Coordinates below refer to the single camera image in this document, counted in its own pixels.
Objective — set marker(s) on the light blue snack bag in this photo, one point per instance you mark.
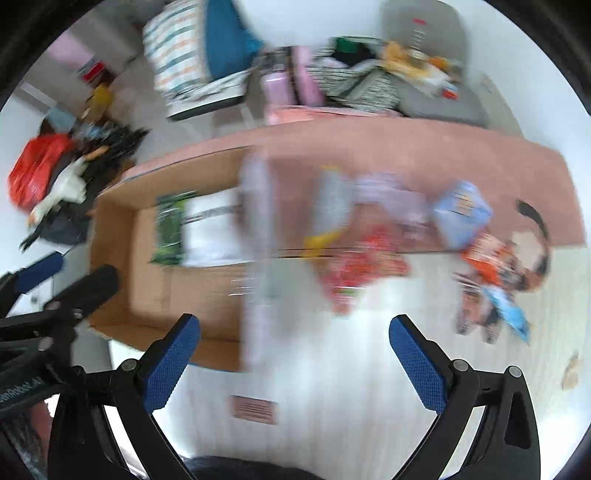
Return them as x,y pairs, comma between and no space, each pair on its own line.
504,310

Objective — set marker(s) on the white paper package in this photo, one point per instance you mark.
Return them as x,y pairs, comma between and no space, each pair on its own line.
210,232

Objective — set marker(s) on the cardboard box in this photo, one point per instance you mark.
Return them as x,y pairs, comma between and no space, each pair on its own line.
152,297

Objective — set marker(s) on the silver yellow pouch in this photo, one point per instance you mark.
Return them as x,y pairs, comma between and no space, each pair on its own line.
330,212

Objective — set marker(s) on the grey floor chair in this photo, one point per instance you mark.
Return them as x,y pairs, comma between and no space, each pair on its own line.
425,50

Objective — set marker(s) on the zebra striped bag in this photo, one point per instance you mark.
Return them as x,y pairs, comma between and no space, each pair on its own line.
349,73

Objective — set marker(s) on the folded pink blanket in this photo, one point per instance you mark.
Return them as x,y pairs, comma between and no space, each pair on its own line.
286,114

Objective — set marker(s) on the lilac towel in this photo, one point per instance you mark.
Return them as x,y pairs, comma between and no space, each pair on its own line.
407,208

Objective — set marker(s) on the pink suitcase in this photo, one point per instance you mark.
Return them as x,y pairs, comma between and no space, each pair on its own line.
285,80

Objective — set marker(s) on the pink table mat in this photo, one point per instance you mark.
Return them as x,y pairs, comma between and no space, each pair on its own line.
403,155

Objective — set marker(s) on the brown label sticker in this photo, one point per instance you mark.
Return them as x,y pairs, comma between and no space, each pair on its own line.
253,410

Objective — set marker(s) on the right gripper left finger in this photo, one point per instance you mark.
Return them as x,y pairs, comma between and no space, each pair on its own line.
82,444

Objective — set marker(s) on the black bag pile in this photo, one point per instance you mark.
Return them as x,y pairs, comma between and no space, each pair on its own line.
68,223

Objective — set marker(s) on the white stool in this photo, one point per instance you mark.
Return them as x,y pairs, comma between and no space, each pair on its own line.
228,92

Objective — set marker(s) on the blue cushion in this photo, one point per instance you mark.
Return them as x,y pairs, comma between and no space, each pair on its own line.
230,47

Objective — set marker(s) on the orange snack bag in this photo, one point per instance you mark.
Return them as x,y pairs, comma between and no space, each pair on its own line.
491,261

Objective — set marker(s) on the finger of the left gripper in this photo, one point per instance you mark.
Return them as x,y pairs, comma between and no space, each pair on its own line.
15,284
86,295

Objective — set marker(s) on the white goose plush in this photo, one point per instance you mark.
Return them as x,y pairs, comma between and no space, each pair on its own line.
68,186

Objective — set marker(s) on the green snack bag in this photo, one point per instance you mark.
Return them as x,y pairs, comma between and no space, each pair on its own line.
168,249

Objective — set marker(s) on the red plastic bag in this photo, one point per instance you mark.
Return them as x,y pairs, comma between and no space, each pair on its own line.
29,178

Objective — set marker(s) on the red snack bag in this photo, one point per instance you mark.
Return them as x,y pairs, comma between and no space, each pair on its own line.
374,256

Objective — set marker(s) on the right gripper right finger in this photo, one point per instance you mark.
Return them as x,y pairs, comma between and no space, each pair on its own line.
506,444

